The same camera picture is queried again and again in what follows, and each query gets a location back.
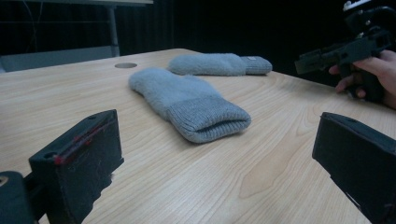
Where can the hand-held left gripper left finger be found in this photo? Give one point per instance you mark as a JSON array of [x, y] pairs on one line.
[[77, 161]]

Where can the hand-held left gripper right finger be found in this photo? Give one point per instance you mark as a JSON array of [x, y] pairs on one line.
[[358, 158]]

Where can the grey knitted sock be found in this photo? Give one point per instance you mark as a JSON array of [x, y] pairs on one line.
[[214, 64], [186, 101]]

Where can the grey table with metal leg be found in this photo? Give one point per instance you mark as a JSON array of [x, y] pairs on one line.
[[62, 46]]

